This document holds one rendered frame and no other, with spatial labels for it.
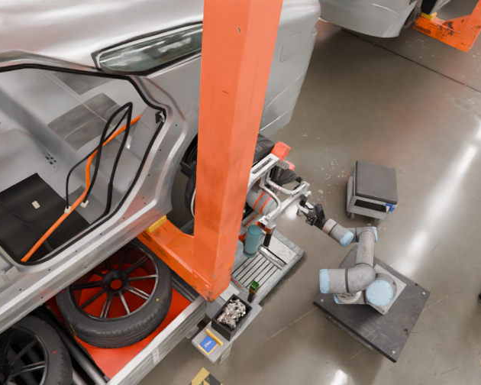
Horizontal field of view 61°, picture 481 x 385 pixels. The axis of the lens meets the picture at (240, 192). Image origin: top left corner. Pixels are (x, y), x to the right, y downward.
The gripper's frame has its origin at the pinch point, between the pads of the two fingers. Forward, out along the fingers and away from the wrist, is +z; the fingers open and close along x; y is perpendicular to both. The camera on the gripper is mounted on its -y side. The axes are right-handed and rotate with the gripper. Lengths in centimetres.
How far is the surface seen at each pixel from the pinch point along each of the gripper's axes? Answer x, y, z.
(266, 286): -19, 75, -5
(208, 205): -74, -54, 11
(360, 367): -18, 83, -86
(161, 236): -69, 15, 49
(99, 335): -127, 34, 34
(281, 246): 15, 75, 8
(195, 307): -77, 44, 11
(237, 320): -72, 28, -15
